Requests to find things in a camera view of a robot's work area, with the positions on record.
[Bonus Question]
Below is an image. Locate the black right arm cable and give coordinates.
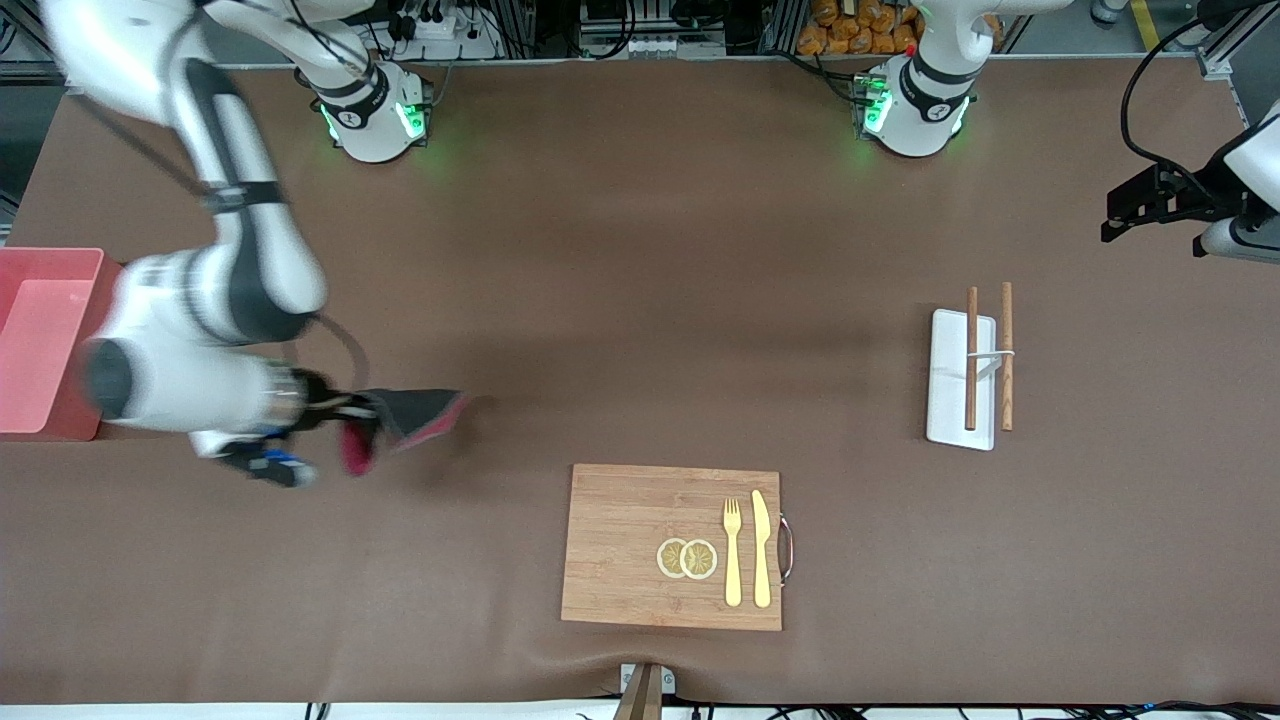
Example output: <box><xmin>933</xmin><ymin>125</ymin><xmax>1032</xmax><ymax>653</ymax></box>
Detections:
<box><xmin>298</xmin><ymin>312</ymin><xmax>373</xmax><ymax>396</ymax></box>

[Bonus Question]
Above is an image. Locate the white rack base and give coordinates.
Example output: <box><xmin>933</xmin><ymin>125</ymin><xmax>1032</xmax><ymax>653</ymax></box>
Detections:
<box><xmin>925</xmin><ymin>308</ymin><xmax>999</xmax><ymax>452</ymax></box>

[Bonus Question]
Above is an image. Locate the bamboo cutting board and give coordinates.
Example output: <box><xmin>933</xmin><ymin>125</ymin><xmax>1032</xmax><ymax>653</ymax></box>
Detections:
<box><xmin>560</xmin><ymin>463</ymin><xmax>796</xmax><ymax>633</ymax></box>

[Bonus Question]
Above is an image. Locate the grey and pink cloth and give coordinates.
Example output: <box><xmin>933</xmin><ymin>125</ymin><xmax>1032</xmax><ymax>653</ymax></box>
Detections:
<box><xmin>338</xmin><ymin>388</ymin><xmax>471</xmax><ymax>477</ymax></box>

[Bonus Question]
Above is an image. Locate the brown table mat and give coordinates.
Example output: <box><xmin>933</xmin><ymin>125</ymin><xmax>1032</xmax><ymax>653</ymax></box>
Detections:
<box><xmin>0</xmin><ymin>58</ymin><xmax>1280</xmax><ymax>706</ymax></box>

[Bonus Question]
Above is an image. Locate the yellow knife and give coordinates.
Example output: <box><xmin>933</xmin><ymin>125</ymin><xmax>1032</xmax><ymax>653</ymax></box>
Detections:
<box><xmin>751</xmin><ymin>489</ymin><xmax>773</xmax><ymax>609</ymax></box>

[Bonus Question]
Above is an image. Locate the yellow fork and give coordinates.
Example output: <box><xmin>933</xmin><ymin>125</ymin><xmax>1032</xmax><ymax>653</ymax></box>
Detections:
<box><xmin>722</xmin><ymin>497</ymin><xmax>744</xmax><ymax>608</ymax></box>

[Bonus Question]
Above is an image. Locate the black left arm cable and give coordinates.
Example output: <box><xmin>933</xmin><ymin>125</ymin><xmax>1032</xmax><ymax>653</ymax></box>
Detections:
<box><xmin>1120</xmin><ymin>18</ymin><xmax>1216</xmax><ymax>196</ymax></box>

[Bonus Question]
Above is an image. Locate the grey bracket with brown post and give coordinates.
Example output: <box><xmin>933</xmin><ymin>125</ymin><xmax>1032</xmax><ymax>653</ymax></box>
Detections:
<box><xmin>615</xmin><ymin>662</ymin><xmax>678</xmax><ymax>720</ymax></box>

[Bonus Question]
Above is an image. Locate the white empty power strip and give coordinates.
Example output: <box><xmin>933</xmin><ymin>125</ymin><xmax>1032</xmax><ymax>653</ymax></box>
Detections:
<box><xmin>580</xmin><ymin>33</ymin><xmax>723</xmax><ymax>61</ymax></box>

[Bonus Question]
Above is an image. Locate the pink plastic box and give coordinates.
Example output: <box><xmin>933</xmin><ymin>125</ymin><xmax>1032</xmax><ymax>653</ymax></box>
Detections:
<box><xmin>0</xmin><ymin>247</ymin><xmax>126</xmax><ymax>442</ymax></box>

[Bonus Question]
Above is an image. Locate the orange packaged snacks pile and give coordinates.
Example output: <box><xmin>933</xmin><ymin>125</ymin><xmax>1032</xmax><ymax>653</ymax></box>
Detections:
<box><xmin>797</xmin><ymin>0</ymin><xmax>926</xmax><ymax>57</ymax></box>

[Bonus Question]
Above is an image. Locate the white power strip with plugs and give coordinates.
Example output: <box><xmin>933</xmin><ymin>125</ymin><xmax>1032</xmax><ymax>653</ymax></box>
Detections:
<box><xmin>385</xmin><ymin>0</ymin><xmax>501</xmax><ymax>61</ymax></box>

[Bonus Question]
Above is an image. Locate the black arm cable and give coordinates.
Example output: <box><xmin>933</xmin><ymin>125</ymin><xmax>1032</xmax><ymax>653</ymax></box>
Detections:
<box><xmin>1120</xmin><ymin>18</ymin><xmax>1216</xmax><ymax>196</ymax></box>
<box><xmin>298</xmin><ymin>312</ymin><xmax>373</xmax><ymax>396</ymax></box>

